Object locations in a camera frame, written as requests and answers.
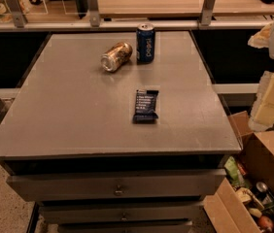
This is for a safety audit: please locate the cardboard box of items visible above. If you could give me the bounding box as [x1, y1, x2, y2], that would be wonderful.
[204, 112, 274, 233]

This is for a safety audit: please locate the dark blue rxbar wrapper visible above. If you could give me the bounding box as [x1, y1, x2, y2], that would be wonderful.
[133, 90, 159, 123]

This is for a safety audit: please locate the metal rail bracket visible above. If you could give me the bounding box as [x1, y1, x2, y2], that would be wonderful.
[199, 0, 216, 26]
[6, 0, 27, 28]
[86, 0, 101, 27]

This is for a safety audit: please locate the orange soda can lying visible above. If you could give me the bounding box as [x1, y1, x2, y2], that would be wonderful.
[101, 42, 133, 72]

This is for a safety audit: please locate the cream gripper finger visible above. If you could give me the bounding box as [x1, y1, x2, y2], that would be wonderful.
[249, 71, 274, 131]
[248, 23, 272, 49]

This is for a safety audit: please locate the metal rail bracket left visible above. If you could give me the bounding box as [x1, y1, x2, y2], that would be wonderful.
[6, 0, 27, 28]

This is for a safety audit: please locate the metal rail bracket right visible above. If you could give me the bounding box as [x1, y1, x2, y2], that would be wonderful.
[199, 0, 216, 26]

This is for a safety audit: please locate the grey drawer cabinet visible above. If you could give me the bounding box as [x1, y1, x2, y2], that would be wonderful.
[0, 32, 240, 233]

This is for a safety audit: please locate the wooden desk behind rail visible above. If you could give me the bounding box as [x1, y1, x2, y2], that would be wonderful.
[98, 0, 274, 17]

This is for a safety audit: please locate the metal rail bracket middle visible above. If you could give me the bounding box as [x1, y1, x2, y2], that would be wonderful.
[86, 0, 101, 27]

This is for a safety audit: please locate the blue pepsi can upright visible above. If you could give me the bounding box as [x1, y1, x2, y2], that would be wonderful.
[136, 23, 155, 63]

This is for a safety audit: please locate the red apple in box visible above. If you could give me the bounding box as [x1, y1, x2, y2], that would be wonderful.
[257, 216, 274, 233]

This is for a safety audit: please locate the green snack packet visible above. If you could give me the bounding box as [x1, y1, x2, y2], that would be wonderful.
[224, 156, 246, 188]

